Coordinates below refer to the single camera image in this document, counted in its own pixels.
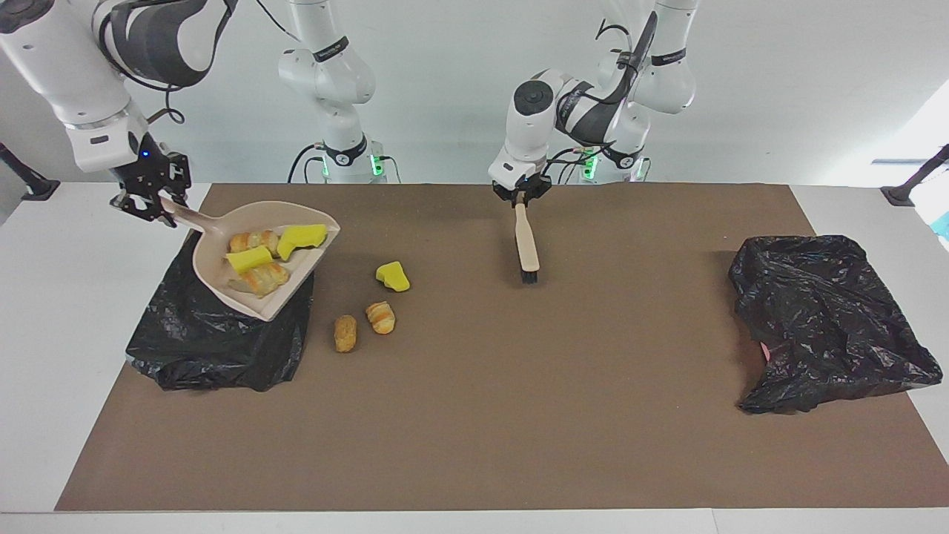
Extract rounded yellow sponge piece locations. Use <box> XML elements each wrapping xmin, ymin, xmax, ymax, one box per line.
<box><xmin>375</xmin><ymin>261</ymin><xmax>411</xmax><ymax>293</ymax></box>

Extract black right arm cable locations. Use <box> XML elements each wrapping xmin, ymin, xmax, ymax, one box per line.
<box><xmin>96</xmin><ymin>0</ymin><xmax>299</xmax><ymax>127</ymax></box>

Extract black base power cable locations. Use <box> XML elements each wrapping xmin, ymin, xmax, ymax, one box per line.
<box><xmin>545</xmin><ymin>147</ymin><xmax>653</xmax><ymax>186</ymax></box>
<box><xmin>288</xmin><ymin>142</ymin><xmax>402</xmax><ymax>185</ymax></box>

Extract brown table mat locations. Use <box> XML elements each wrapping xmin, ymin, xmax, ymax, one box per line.
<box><xmin>56</xmin><ymin>183</ymin><xmax>949</xmax><ymax>512</ymax></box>

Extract orange striped croissant piece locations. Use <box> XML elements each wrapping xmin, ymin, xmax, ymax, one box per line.
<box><xmin>364</xmin><ymin>301</ymin><xmax>397</xmax><ymax>335</ymax></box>
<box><xmin>228</xmin><ymin>230</ymin><xmax>281</xmax><ymax>257</ymax></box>

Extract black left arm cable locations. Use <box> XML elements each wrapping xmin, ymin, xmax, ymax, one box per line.
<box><xmin>545</xmin><ymin>6</ymin><xmax>662</xmax><ymax>186</ymax></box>

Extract pale croissant piece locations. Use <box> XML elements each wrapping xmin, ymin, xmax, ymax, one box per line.
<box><xmin>228</xmin><ymin>262</ymin><xmax>291</xmax><ymax>298</ymax></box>

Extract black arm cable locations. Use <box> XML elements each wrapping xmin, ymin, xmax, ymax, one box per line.
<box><xmin>96</xmin><ymin>0</ymin><xmax>299</xmax><ymax>127</ymax></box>
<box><xmin>545</xmin><ymin>6</ymin><xmax>662</xmax><ymax>186</ymax></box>

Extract small yellow sponge piece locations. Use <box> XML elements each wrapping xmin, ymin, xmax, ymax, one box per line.
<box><xmin>225</xmin><ymin>245</ymin><xmax>274</xmax><ymax>272</ymax></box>

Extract beige plastic dustpan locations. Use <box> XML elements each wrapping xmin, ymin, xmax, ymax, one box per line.
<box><xmin>158</xmin><ymin>199</ymin><xmax>342</xmax><ymax>323</ymax></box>

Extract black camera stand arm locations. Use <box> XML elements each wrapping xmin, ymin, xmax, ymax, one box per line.
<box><xmin>881</xmin><ymin>144</ymin><xmax>949</xmax><ymax>207</ymax></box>
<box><xmin>0</xmin><ymin>142</ymin><xmax>60</xmax><ymax>201</ymax></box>

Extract large yellow sponge piece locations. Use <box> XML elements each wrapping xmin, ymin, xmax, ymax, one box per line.
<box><xmin>277</xmin><ymin>223</ymin><xmax>328</xmax><ymax>262</ymax></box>

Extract white wall socket box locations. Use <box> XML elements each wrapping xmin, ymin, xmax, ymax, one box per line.
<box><xmin>99</xmin><ymin>142</ymin><xmax>171</xmax><ymax>179</ymax></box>

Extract boxy black bag bin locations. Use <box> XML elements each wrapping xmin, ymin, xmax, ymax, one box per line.
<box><xmin>125</xmin><ymin>231</ymin><xmax>316</xmax><ymax>392</ymax></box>

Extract crumpled black trash bag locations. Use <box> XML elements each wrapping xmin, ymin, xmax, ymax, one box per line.
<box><xmin>728</xmin><ymin>234</ymin><xmax>944</xmax><ymax>415</ymax></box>

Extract beige hand brush black bristles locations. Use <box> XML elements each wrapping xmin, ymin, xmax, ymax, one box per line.
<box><xmin>514</xmin><ymin>202</ymin><xmax>542</xmax><ymax>286</ymax></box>

